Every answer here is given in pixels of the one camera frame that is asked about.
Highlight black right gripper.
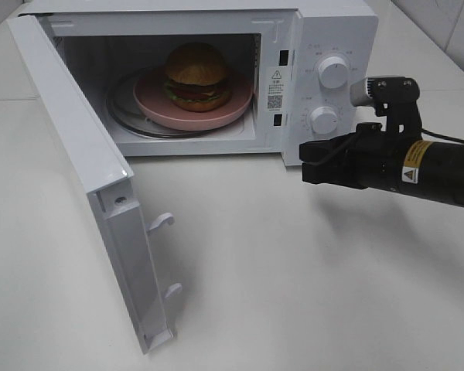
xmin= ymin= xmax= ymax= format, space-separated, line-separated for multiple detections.
xmin=299 ymin=123 xmax=410 ymax=192

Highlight burger with lettuce and cheese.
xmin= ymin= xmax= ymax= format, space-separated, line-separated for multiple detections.
xmin=163 ymin=43 xmax=232 ymax=113

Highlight pink round plate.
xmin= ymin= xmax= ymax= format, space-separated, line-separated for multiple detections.
xmin=133 ymin=68 xmax=253 ymax=131

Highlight white microwave door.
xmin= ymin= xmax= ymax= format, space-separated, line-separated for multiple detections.
xmin=8 ymin=15 xmax=182 ymax=353

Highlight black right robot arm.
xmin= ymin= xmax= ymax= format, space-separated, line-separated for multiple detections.
xmin=299 ymin=123 xmax=464 ymax=208

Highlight lower white microwave knob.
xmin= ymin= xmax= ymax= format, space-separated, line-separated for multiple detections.
xmin=309 ymin=106 xmax=339 ymax=134

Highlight white microwave knob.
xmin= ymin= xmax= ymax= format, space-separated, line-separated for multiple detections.
xmin=318 ymin=56 xmax=349 ymax=89
xmin=309 ymin=106 xmax=339 ymax=134

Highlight upper white microwave knob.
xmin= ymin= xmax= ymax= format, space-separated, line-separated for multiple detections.
xmin=318 ymin=56 xmax=349 ymax=89

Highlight white microwave oven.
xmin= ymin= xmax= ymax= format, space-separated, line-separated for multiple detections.
xmin=15 ymin=1 xmax=378 ymax=166

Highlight glass microwave turntable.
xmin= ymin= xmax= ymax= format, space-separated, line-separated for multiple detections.
xmin=106 ymin=67 xmax=257 ymax=139

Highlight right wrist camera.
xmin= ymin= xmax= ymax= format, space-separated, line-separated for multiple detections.
xmin=350 ymin=76 xmax=422 ymax=138

